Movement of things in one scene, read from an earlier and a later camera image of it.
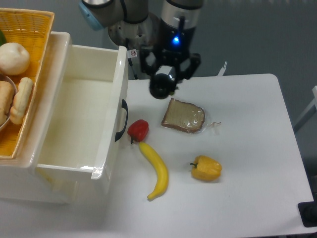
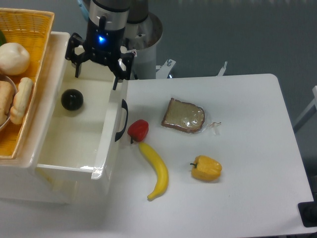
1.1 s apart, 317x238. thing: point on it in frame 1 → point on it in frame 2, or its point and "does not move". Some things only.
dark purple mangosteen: x=161 y=87 → x=72 y=99
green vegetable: x=3 y=40 does not move
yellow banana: x=161 y=169 does not move
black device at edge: x=308 y=212 does not move
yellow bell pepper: x=206 y=168 does not move
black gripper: x=174 y=44 → x=103 y=45
